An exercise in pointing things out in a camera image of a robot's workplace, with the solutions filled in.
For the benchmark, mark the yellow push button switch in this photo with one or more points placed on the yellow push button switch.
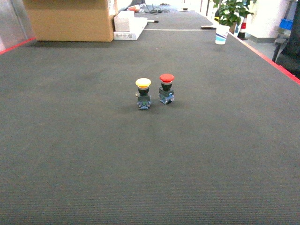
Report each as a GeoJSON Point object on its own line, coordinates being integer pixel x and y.
{"type": "Point", "coordinates": [143, 97]}

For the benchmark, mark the red push button switch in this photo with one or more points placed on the red push button switch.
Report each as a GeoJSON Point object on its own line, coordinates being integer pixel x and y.
{"type": "Point", "coordinates": [166, 94]}

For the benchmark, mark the green potted plant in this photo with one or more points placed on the green potted plant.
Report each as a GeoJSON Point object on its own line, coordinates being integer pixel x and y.
{"type": "Point", "coordinates": [232, 12]}

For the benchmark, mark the white blue paper cup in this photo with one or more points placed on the white blue paper cup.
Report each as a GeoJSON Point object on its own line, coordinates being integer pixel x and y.
{"type": "Point", "coordinates": [221, 34]}

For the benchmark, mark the white flat carton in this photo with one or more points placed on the white flat carton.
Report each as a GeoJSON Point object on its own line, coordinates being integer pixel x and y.
{"type": "Point", "coordinates": [127, 26]}

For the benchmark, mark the large cardboard box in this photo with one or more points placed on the large cardboard box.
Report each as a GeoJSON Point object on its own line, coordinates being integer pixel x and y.
{"type": "Point", "coordinates": [72, 20]}

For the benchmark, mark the dark grey table mat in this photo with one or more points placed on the dark grey table mat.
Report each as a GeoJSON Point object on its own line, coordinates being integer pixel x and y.
{"type": "Point", "coordinates": [75, 149]}

